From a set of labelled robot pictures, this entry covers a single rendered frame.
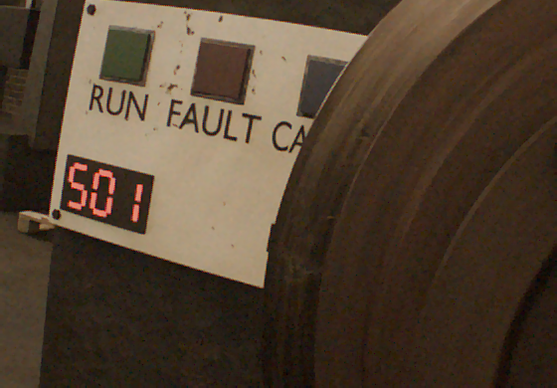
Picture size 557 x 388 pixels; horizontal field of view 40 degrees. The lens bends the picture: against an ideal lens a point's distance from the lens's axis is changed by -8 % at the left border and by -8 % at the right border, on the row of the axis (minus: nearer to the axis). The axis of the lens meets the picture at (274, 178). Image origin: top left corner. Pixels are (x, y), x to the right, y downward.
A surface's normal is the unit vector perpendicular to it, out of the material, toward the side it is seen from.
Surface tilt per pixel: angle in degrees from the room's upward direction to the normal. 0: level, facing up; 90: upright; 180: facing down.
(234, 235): 90
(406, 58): 90
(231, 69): 90
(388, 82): 90
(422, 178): 74
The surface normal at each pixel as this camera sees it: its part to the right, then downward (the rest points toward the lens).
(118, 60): -0.36, 0.04
